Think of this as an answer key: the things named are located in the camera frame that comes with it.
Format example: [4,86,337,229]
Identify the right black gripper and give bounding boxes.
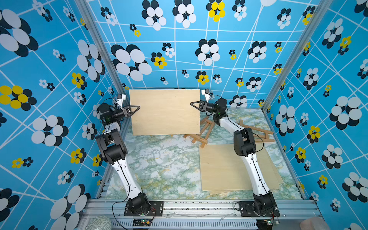
[191,102,219,116]

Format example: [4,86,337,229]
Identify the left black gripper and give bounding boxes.
[112,107,140,121]

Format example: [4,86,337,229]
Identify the plywood board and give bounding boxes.
[129,89,200,136]
[199,144,284,193]

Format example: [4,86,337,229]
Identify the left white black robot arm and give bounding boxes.
[95,103,150,216]

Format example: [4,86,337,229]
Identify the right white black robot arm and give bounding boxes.
[190,98,280,217]

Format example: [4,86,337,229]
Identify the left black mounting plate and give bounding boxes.
[124,201,164,217]

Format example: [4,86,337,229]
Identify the black mounting plate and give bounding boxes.
[124,201,164,217]
[234,201,280,218]

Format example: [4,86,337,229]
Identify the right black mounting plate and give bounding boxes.
[234,201,280,218]

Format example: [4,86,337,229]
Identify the pink round object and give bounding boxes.
[300,217,325,230]

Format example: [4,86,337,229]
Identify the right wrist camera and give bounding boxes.
[201,89,213,102]

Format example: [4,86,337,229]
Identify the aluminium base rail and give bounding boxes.
[77,199,322,230]

